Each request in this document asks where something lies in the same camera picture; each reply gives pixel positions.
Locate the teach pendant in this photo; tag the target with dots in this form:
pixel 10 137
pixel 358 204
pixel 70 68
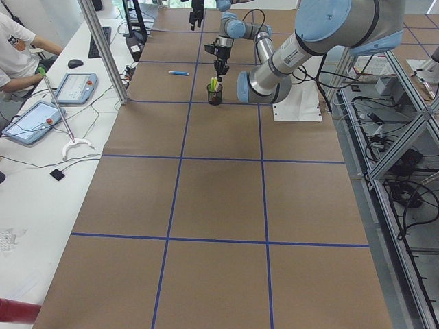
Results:
pixel 76 88
pixel 33 124

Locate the near teach pendant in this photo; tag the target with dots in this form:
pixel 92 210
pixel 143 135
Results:
pixel 33 124

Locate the far teach pendant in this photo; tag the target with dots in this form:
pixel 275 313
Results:
pixel 76 88

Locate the black mesh pen cup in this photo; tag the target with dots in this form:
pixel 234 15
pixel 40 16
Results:
pixel 214 96

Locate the aluminium frame post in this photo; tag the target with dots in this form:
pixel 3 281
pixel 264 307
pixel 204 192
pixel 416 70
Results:
pixel 103 46

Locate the seated person white shirt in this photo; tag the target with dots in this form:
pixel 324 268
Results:
pixel 19 66

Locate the red cylinder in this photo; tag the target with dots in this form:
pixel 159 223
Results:
pixel 17 312

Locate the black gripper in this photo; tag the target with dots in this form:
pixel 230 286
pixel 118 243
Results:
pixel 223 53
pixel 196 9

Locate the white pedestal column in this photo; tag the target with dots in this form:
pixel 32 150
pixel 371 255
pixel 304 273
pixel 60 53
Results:
pixel 301 104

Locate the black computer mouse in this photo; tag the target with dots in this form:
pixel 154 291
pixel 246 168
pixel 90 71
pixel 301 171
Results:
pixel 74 63

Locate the metal rod green handle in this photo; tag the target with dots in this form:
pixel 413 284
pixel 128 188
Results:
pixel 51 92

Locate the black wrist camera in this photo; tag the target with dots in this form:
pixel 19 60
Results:
pixel 211 49

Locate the blue marker pen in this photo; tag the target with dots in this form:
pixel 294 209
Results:
pixel 180 73

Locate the small black square pad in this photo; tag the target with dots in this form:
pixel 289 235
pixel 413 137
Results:
pixel 57 174

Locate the white curved bracket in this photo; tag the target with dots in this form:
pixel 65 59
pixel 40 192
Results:
pixel 73 143

